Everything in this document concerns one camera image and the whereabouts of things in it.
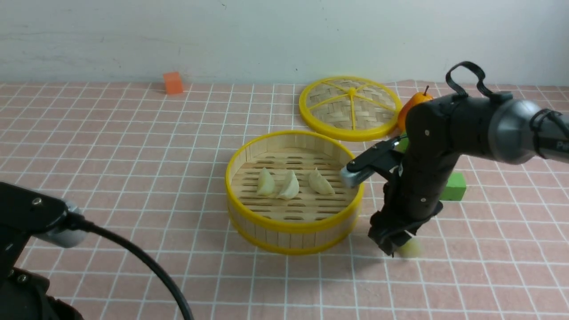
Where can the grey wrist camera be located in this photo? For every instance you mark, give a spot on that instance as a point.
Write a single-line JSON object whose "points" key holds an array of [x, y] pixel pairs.
{"points": [[369, 166], [61, 235]]}

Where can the green toy apple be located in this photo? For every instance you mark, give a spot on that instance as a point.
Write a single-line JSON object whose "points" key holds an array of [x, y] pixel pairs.
{"points": [[402, 144]]}

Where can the orange foam cube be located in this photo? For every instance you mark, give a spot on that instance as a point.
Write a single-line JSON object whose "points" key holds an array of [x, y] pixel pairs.
{"points": [[173, 83]]}

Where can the orange yellow toy pear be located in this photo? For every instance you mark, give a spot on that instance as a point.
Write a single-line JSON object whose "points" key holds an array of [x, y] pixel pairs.
{"points": [[416, 99]]}

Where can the pink checkered tablecloth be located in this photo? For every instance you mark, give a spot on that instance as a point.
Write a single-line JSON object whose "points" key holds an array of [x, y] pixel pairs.
{"points": [[151, 167]]}

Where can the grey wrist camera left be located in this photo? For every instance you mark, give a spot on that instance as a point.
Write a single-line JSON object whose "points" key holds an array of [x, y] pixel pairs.
{"points": [[61, 235]]}

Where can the green foam cube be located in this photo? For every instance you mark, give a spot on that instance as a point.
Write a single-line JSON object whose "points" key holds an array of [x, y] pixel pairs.
{"points": [[455, 188]]}

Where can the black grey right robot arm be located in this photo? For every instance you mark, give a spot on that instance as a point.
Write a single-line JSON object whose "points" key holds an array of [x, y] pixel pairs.
{"points": [[439, 132]]}

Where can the pale dumpling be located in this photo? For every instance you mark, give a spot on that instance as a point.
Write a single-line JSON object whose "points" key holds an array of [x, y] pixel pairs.
{"points": [[265, 183], [290, 187], [410, 250], [319, 184]]}

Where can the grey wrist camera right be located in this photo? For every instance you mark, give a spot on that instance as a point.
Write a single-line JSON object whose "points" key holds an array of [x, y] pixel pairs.
{"points": [[369, 166]]}

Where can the yellow rimmed bamboo steamer tray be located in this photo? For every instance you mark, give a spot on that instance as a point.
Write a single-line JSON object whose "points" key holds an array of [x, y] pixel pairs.
{"points": [[310, 222]]}

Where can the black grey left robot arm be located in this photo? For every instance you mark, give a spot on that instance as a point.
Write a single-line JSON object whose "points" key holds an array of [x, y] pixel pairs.
{"points": [[24, 214]]}

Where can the yellow rimmed woven steamer lid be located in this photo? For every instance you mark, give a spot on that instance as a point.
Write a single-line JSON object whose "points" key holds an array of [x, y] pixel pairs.
{"points": [[350, 108]]}

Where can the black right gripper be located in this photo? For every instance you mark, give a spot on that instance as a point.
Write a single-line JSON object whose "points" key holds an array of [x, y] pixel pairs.
{"points": [[391, 227]]}

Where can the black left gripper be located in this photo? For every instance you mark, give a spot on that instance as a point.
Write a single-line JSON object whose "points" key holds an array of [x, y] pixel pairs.
{"points": [[23, 296]]}

